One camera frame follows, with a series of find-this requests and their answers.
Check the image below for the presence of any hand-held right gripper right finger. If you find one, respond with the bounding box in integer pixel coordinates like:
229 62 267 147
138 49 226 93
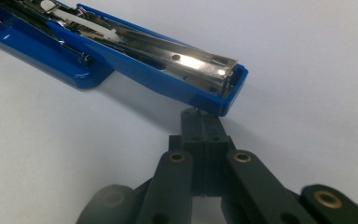
203 110 237 199

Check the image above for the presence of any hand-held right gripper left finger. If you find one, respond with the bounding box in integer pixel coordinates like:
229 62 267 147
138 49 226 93
168 106 206 199

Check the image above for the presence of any blue stapler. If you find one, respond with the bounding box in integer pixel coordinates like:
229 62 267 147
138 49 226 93
0 0 250 118

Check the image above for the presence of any white table cover sheet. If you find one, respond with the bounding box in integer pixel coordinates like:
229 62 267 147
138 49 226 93
0 0 358 224

